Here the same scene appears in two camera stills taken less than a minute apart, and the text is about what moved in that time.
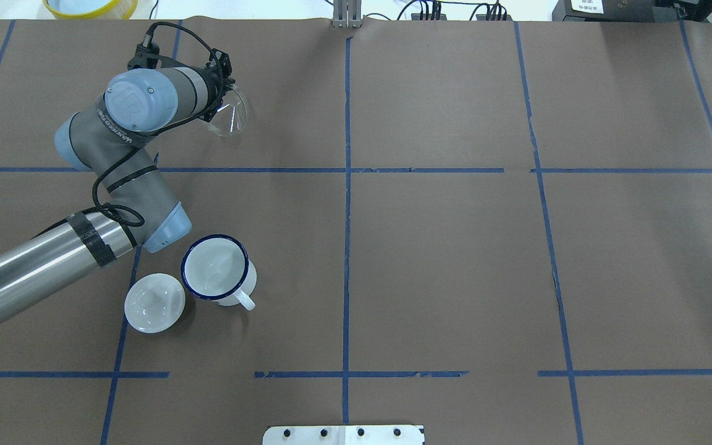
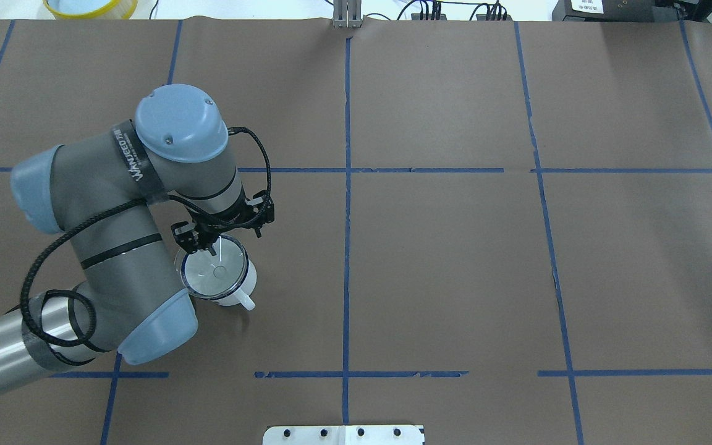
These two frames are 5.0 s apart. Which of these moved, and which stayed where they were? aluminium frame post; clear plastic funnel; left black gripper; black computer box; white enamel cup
Moved: clear plastic funnel; left black gripper
Stayed: white enamel cup; aluminium frame post; black computer box
